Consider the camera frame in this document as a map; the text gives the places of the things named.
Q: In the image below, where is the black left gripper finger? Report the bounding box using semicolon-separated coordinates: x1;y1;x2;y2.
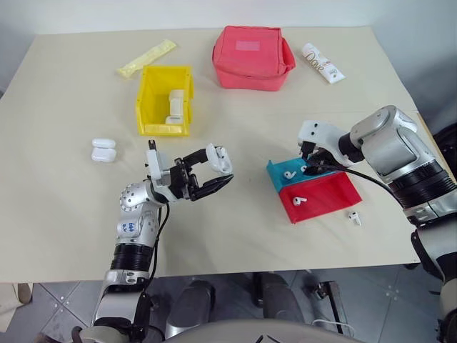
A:
177;146;212;169
191;174;236;201

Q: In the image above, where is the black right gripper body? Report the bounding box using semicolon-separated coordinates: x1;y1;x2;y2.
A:
313;144;336;162

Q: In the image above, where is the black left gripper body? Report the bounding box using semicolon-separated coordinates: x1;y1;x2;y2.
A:
169;156;201;202

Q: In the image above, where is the yellow plastic bin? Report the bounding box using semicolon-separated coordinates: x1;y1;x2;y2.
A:
135;64;196;138

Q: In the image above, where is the blue and red tray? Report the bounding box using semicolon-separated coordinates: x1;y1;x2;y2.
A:
266;156;363;225

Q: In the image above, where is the white Dove cream tube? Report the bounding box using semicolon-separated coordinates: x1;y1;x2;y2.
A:
301;42;347;85

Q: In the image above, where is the pink fabric zipper bag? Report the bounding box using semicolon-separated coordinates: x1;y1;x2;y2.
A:
211;24;297;92

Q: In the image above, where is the pale yellow sachet packet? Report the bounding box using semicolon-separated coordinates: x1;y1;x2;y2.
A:
116;39;177;77

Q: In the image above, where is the dark rounded shape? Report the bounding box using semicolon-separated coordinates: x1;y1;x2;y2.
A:
162;280;217;339
254;272;306;323

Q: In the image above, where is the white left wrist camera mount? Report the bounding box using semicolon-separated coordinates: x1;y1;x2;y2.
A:
144;139;173;187

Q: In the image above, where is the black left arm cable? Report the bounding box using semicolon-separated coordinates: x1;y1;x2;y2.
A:
130;202;171;340

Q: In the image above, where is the rusty metal frame bar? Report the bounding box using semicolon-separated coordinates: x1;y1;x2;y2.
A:
313;281;349;335

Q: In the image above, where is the white floor cable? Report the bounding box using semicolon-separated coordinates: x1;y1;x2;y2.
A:
312;319;358;339

